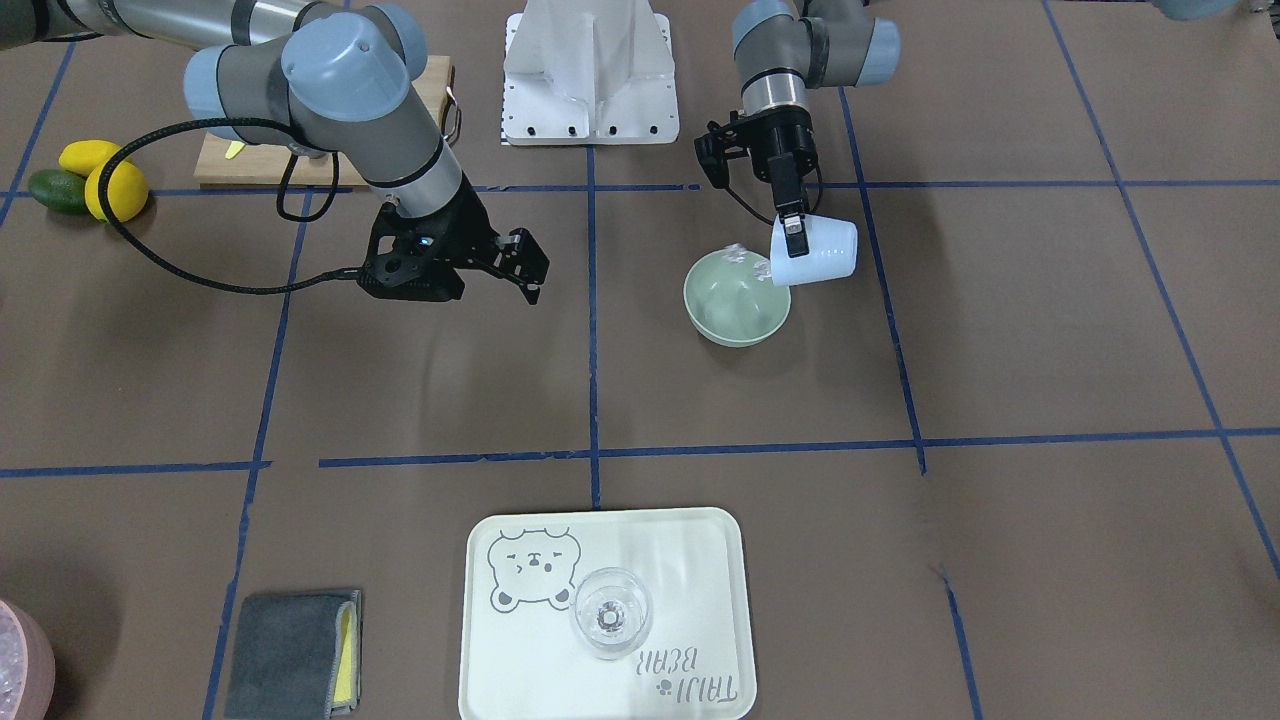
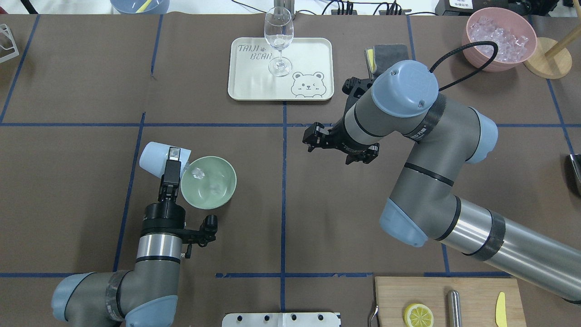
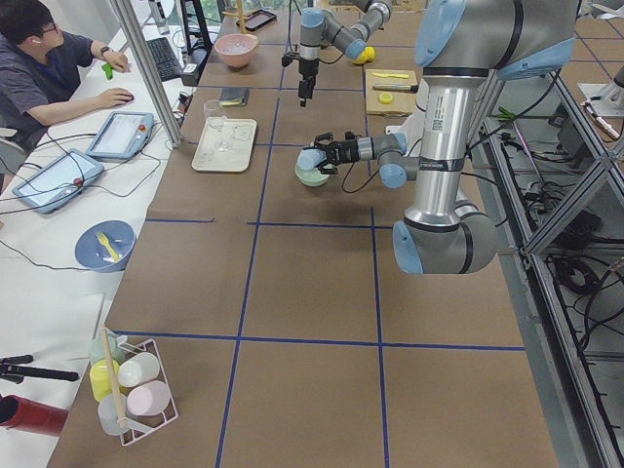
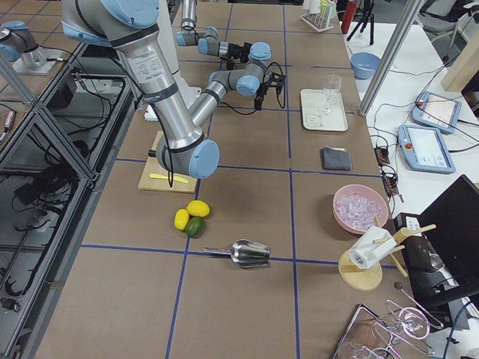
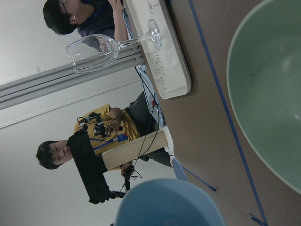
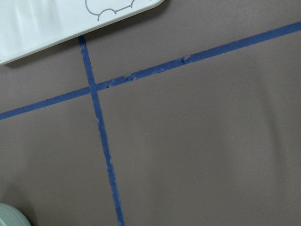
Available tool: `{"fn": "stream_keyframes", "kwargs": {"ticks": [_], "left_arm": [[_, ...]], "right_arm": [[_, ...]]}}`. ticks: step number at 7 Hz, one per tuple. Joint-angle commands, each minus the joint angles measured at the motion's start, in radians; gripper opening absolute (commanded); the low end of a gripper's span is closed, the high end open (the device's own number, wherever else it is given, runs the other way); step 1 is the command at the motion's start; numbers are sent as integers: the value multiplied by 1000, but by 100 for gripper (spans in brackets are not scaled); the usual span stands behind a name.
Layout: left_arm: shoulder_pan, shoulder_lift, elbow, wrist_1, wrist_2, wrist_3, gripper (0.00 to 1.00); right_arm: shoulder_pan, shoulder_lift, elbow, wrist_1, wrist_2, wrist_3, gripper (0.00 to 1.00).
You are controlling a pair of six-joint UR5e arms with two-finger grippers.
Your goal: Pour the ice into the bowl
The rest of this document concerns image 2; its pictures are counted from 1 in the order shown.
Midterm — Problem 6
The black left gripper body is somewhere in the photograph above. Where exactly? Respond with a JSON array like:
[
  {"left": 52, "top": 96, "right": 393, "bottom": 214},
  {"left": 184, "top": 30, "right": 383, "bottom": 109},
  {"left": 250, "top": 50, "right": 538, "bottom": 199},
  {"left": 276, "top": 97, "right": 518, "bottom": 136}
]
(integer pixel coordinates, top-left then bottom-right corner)
[{"left": 141, "top": 182, "right": 186, "bottom": 236}]

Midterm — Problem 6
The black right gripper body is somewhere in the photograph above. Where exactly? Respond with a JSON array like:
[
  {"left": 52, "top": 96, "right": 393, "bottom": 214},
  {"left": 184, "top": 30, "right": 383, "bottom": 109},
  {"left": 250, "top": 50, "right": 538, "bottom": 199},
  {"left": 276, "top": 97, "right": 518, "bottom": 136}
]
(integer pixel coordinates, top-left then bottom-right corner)
[{"left": 303, "top": 122, "right": 379, "bottom": 165}]

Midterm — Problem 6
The light blue plastic cup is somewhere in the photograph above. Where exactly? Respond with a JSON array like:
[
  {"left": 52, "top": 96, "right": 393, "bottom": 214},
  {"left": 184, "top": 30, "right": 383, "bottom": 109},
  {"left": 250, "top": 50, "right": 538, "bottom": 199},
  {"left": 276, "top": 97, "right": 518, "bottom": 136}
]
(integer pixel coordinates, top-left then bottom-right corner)
[{"left": 139, "top": 142, "right": 191, "bottom": 179}]

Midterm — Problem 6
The green bowl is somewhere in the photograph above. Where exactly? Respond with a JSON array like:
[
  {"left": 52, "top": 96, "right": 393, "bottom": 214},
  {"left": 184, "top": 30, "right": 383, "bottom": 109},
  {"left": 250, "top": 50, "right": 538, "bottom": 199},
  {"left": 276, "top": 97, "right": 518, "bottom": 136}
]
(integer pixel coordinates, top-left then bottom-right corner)
[{"left": 180, "top": 156, "right": 238, "bottom": 210}]

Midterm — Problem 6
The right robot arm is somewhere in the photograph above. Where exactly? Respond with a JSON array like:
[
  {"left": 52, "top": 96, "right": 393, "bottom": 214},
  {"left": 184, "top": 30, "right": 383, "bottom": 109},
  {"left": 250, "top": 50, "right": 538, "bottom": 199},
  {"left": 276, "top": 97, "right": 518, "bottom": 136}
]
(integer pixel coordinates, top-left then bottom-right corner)
[{"left": 302, "top": 60, "right": 581, "bottom": 305}]

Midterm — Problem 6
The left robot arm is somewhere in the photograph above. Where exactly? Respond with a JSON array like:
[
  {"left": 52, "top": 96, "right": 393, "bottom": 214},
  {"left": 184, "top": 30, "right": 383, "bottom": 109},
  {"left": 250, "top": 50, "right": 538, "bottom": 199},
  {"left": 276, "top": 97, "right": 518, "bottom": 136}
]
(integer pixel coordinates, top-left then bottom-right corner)
[{"left": 50, "top": 146, "right": 189, "bottom": 327}]

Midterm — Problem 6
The dark blue bowl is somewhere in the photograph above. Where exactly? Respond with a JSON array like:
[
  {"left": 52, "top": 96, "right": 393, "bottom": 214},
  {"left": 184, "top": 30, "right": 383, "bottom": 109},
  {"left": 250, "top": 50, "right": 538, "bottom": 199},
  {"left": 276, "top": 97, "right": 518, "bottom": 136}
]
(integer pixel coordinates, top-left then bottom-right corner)
[{"left": 110, "top": 0, "right": 171, "bottom": 15}]

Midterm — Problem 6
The pink bowl of ice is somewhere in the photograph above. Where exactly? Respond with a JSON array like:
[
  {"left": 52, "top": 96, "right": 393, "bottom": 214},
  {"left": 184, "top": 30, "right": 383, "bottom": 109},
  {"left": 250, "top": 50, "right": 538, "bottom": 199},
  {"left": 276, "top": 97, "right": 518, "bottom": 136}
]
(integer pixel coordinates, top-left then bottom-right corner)
[{"left": 462, "top": 7, "right": 537, "bottom": 72}]

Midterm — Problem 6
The metal ice scoop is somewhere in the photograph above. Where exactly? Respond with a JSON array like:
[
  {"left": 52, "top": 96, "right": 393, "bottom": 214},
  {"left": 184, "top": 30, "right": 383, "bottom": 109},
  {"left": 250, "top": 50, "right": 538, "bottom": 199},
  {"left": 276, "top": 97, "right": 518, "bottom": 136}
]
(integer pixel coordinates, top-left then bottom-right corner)
[{"left": 569, "top": 154, "right": 581, "bottom": 195}]

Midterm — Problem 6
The cream bear tray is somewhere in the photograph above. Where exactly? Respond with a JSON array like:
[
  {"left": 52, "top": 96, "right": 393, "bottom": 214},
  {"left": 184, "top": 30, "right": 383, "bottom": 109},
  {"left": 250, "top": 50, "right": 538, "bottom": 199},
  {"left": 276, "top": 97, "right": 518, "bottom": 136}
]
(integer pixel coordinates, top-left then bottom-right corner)
[{"left": 228, "top": 37, "right": 335, "bottom": 101}]

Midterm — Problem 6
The yellow sponge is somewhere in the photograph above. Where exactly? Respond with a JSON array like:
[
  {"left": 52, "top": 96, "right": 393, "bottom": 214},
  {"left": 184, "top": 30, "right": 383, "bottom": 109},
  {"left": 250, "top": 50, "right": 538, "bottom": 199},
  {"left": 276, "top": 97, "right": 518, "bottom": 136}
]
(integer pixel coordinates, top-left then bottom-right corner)
[{"left": 365, "top": 48, "right": 376, "bottom": 75}]

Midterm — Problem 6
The grey folded cloth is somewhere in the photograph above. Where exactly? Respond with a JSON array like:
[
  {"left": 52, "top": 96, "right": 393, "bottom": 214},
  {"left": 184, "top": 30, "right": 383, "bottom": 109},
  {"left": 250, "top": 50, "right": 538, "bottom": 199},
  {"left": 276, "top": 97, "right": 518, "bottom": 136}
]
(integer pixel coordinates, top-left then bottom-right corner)
[{"left": 364, "top": 44, "right": 409, "bottom": 80}]

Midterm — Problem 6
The clear wine glass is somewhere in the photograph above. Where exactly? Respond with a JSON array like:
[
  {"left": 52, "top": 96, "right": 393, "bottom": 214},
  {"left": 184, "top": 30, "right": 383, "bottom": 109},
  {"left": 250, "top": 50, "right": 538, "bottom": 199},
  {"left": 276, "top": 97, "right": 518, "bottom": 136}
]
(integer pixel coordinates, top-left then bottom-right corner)
[{"left": 264, "top": 6, "right": 294, "bottom": 77}]

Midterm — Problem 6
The yellow plastic fork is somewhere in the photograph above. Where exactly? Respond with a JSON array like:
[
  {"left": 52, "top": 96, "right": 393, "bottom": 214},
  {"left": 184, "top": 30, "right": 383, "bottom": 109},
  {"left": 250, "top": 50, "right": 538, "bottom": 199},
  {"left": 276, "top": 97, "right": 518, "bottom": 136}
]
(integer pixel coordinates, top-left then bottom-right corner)
[{"left": 135, "top": 0, "right": 152, "bottom": 13}]

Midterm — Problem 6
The lemon half slice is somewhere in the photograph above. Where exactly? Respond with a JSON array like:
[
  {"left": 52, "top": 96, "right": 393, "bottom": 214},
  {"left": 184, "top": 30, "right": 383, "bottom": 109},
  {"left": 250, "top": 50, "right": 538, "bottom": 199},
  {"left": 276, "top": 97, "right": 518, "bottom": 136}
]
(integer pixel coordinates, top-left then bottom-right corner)
[{"left": 403, "top": 303, "right": 434, "bottom": 327}]

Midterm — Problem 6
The steel muddler black cap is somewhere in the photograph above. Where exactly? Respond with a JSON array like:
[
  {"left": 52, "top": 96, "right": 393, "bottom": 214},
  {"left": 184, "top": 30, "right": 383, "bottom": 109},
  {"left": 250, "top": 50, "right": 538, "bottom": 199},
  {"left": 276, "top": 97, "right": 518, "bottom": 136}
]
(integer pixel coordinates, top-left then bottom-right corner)
[{"left": 448, "top": 289, "right": 463, "bottom": 327}]

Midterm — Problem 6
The wooden cutting board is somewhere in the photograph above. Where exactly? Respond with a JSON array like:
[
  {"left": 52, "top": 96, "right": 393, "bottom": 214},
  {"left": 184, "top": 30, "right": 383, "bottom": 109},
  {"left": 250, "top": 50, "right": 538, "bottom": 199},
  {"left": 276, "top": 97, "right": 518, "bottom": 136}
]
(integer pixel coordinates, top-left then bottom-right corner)
[{"left": 374, "top": 277, "right": 527, "bottom": 327}]

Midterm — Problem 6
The white test tube rack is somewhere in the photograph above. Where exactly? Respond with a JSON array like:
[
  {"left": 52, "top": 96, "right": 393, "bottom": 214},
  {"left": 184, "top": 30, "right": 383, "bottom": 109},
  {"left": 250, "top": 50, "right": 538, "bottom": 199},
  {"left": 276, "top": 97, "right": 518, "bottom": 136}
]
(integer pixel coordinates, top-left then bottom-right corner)
[{"left": 0, "top": 24, "right": 20, "bottom": 64}]

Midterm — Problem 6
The wooden cup stand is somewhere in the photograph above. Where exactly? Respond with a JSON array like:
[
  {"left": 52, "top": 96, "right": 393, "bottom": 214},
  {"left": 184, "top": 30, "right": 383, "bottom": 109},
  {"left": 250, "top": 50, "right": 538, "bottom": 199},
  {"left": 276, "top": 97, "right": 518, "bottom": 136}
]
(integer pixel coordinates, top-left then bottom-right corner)
[{"left": 524, "top": 24, "right": 581, "bottom": 80}]

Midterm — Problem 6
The yellow plastic knife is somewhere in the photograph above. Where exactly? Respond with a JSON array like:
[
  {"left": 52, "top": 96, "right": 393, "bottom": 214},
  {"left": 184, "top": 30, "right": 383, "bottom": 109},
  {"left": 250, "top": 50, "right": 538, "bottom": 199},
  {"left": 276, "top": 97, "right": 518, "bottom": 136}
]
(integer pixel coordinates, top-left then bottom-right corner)
[{"left": 495, "top": 292, "right": 507, "bottom": 327}]

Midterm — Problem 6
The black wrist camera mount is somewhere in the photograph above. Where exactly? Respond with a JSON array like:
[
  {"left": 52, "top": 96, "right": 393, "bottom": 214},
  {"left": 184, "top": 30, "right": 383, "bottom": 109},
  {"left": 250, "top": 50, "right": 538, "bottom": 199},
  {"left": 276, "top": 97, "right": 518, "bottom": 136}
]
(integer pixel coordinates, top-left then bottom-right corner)
[{"left": 342, "top": 77, "right": 374, "bottom": 114}]

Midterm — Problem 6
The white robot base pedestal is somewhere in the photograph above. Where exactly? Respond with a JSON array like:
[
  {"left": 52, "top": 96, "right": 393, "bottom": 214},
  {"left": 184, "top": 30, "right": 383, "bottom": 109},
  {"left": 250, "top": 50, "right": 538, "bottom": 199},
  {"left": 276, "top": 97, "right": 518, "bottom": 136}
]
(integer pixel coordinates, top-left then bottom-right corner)
[{"left": 222, "top": 312, "right": 342, "bottom": 327}]

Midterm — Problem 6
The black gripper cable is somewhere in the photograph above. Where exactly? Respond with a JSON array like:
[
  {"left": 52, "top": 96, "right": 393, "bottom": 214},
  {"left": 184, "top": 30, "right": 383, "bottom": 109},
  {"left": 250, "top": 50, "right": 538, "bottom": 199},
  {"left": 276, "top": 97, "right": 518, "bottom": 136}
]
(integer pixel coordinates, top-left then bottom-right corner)
[{"left": 429, "top": 41, "right": 499, "bottom": 91}]

